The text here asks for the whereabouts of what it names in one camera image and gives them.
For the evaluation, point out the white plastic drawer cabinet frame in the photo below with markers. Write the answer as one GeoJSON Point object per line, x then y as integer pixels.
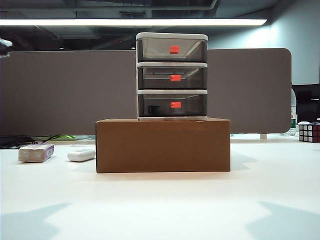
{"type": "Point", "coordinates": [172, 35]}

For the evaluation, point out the brown cardboard box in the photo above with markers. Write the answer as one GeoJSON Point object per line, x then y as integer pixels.
{"type": "Point", "coordinates": [162, 147]}

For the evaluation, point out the white oblong plastic case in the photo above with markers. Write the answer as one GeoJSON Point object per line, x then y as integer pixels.
{"type": "Point", "coordinates": [80, 155]}

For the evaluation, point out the brown desk partition panel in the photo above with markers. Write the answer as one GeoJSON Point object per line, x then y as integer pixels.
{"type": "Point", "coordinates": [62, 92]}

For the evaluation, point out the long ceiling light strip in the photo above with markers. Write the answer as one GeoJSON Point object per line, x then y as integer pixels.
{"type": "Point", "coordinates": [125, 22]}

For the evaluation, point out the white partition foot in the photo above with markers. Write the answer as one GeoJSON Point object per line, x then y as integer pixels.
{"type": "Point", "coordinates": [263, 136]}

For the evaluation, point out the white tissue pack, purple label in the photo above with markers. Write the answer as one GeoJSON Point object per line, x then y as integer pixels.
{"type": "Point", "coordinates": [35, 153]}

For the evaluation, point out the bottle with green label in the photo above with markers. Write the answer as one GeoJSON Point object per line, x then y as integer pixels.
{"type": "Point", "coordinates": [294, 123]}

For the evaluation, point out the black office chair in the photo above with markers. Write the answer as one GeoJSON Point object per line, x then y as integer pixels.
{"type": "Point", "coordinates": [308, 105]}

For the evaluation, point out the Rubik's cube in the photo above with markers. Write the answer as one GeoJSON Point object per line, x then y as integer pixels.
{"type": "Point", "coordinates": [310, 132]}

